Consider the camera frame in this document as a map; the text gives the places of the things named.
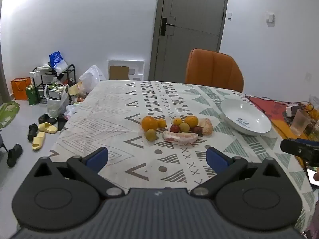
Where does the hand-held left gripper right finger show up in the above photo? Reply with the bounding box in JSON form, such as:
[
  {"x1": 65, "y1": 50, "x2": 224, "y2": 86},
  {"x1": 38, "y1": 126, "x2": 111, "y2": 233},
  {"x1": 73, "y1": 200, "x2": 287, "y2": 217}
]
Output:
[{"x1": 191, "y1": 147, "x2": 287, "y2": 200}]

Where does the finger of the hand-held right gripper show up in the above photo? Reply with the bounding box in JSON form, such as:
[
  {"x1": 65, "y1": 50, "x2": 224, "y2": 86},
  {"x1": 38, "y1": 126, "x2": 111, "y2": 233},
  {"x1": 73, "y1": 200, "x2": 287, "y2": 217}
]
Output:
[
  {"x1": 296, "y1": 138, "x2": 319, "y2": 147},
  {"x1": 280, "y1": 139, "x2": 319, "y2": 167}
]

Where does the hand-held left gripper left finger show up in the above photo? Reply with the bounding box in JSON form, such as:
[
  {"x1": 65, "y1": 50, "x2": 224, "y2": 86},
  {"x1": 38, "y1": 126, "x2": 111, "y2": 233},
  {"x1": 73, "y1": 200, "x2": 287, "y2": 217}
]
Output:
[{"x1": 32, "y1": 147, "x2": 125, "y2": 200}]

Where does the peeled pomelo piece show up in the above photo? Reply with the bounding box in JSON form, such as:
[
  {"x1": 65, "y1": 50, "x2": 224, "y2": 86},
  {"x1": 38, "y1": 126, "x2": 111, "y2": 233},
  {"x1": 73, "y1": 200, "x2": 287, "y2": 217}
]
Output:
[{"x1": 198, "y1": 118, "x2": 213, "y2": 136}]

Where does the pink pomelo segment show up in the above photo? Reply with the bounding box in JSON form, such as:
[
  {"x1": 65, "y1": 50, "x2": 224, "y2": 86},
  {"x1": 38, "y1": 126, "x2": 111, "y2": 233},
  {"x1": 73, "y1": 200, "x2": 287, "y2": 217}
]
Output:
[{"x1": 162, "y1": 131, "x2": 199, "y2": 146}]

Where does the large orange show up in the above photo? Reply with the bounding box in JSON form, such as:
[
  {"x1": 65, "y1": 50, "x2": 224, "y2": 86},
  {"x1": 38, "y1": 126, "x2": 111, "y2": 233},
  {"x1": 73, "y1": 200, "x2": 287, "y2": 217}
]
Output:
[
  {"x1": 141, "y1": 116, "x2": 158, "y2": 131},
  {"x1": 184, "y1": 115, "x2": 199, "y2": 128}
]

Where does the white plate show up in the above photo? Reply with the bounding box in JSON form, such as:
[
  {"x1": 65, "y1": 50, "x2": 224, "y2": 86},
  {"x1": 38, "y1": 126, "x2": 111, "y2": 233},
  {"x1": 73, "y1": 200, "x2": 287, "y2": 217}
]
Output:
[{"x1": 220, "y1": 98, "x2": 272, "y2": 136}]

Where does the clear plastic cup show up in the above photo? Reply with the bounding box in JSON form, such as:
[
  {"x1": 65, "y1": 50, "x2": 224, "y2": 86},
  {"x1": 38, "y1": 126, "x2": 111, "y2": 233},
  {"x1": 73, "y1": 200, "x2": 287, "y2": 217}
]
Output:
[{"x1": 291, "y1": 109, "x2": 312, "y2": 136}]

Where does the snack packet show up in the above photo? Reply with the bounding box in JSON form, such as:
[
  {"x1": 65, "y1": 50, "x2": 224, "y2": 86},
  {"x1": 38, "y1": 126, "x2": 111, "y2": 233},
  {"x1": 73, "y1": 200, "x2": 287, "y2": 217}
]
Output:
[{"x1": 305, "y1": 95, "x2": 319, "y2": 120}]

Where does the red and orange mat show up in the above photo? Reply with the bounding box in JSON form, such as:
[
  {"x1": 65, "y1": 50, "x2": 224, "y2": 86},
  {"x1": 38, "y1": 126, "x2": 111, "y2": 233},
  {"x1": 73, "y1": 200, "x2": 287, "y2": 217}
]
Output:
[{"x1": 249, "y1": 96, "x2": 319, "y2": 170}]

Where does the black slipper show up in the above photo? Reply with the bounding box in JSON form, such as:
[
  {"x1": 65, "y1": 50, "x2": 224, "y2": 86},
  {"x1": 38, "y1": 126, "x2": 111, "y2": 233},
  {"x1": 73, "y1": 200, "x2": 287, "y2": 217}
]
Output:
[
  {"x1": 38, "y1": 114, "x2": 57, "y2": 125},
  {"x1": 57, "y1": 114, "x2": 68, "y2": 131},
  {"x1": 28, "y1": 124, "x2": 38, "y2": 141},
  {"x1": 7, "y1": 144, "x2": 23, "y2": 168}
]

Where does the patterned tablecloth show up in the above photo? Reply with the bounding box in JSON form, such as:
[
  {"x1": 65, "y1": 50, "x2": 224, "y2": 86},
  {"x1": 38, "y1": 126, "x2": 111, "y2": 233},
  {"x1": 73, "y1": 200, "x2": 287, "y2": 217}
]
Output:
[{"x1": 48, "y1": 80, "x2": 316, "y2": 232}]

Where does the yellow slipper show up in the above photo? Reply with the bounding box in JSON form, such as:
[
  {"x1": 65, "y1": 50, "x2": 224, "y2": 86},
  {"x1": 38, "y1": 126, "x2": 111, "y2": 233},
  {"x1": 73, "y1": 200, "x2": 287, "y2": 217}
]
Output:
[
  {"x1": 38, "y1": 122, "x2": 58, "y2": 134},
  {"x1": 32, "y1": 131, "x2": 46, "y2": 150}
]

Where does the white filled plastic bag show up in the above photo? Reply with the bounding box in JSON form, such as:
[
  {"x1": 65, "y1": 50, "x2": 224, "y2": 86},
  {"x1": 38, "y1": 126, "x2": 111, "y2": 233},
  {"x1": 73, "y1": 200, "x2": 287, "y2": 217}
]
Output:
[{"x1": 44, "y1": 84, "x2": 70, "y2": 118}]

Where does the brown cardboard box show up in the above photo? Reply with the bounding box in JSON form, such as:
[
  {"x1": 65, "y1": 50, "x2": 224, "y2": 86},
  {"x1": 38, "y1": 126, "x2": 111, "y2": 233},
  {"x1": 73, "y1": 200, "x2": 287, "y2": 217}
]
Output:
[{"x1": 68, "y1": 81, "x2": 84, "y2": 95}]

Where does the clear plastic bag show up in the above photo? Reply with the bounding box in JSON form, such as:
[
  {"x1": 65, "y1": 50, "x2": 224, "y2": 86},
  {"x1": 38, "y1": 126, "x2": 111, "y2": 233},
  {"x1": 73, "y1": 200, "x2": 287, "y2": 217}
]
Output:
[{"x1": 79, "y1": 65, "x2": 107, "y2": 92}]

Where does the black shoe rack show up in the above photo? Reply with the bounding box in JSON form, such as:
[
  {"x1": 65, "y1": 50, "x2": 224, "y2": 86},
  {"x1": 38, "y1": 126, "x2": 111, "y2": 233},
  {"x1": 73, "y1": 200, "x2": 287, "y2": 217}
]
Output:
[{"x1": 32, "y1": 64, "x2": 76, "y2": 104}]

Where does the green bag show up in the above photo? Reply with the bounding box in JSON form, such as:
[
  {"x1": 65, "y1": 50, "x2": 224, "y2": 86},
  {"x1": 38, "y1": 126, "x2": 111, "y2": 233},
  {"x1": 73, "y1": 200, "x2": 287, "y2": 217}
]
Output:
[{"x1": 26, "y1": 85, "x2": 40, "y2": 106}]

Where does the brown cardboard sheet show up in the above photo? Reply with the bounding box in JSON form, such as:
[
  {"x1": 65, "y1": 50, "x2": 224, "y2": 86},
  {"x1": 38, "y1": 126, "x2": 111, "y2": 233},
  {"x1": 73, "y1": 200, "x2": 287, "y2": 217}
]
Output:
[{"x1": 110, "y1": 65, "x2": 129, "y2": 80}]

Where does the orange chair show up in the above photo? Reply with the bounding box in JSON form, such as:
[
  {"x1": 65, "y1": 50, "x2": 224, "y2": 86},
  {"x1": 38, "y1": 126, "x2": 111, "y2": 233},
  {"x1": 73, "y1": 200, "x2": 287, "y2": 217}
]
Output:
[{"x1": 185, "y1": 48, "x2": 244, "y2": 93}]

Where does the green patterned cloth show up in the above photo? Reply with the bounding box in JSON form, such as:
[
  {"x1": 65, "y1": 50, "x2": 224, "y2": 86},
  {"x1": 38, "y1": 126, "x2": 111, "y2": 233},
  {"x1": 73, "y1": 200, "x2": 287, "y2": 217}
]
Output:
[{"x1": 0, "y1": 101, "x2": 20, "y2": 130}]

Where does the white foam packaging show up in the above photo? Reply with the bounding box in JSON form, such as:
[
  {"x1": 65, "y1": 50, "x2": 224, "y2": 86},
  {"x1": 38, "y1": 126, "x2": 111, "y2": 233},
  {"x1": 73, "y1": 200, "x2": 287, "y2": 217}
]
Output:
[{"x1": 108, "y1": 60, "x2": 145, "y2": 81}]

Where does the orange box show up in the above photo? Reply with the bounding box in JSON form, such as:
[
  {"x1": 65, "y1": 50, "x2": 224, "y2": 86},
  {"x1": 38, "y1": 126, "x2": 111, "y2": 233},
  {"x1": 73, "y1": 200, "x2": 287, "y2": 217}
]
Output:
[{"x1": 11, "y1": 78, "x2": 32, "y2": 101}]

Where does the blue and white bag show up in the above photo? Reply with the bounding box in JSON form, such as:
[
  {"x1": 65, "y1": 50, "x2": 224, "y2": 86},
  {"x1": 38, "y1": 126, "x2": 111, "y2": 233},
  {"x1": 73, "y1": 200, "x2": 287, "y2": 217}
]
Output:
[{"x1": 48, "y1": 51, "x2": 68, "y2": 74}]

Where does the grey door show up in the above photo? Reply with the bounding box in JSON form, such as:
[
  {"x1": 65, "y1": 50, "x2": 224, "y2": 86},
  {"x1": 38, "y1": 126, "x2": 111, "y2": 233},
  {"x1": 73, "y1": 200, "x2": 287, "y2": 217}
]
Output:
[{"x1": 149, "y1": 0, "x2": 230, "y2": 81}]

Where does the black door lock handle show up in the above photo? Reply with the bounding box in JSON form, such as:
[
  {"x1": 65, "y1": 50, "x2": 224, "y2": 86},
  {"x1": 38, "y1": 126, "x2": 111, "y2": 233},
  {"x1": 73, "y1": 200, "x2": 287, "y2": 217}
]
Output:
[{"x1": 160, "y1": 17, "x2": 175, "y2": 36}]

